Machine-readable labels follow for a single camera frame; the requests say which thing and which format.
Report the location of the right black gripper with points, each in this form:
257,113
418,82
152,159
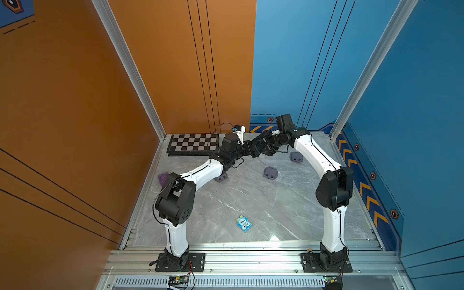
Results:
265,134

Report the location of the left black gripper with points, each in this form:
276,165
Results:
248,148

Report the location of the grey round stand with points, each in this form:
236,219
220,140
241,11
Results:
270,173
222,177
296,157

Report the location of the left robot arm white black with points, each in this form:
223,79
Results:
174,204

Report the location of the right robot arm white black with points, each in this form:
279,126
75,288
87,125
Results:
333,191

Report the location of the black white chessboard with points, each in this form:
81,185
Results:
191,145

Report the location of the purple cube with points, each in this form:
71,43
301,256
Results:
162,178

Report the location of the right circuit board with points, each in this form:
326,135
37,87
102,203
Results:
333,283

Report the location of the left green circuit board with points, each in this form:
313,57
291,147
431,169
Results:
178,282

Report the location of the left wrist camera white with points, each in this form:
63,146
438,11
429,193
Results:
239,130

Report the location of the aluminium front rail frame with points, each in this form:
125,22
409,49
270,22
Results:
265,265

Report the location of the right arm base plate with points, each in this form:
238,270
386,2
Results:
311,263

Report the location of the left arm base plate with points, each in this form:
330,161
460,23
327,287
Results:
192,261

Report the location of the right aluminium corner post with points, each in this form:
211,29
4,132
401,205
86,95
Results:
387,39

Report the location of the aluminium corner post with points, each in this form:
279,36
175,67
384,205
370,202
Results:
387,39
115,34

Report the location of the left aluminium corner post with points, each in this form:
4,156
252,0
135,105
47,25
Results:
115,34

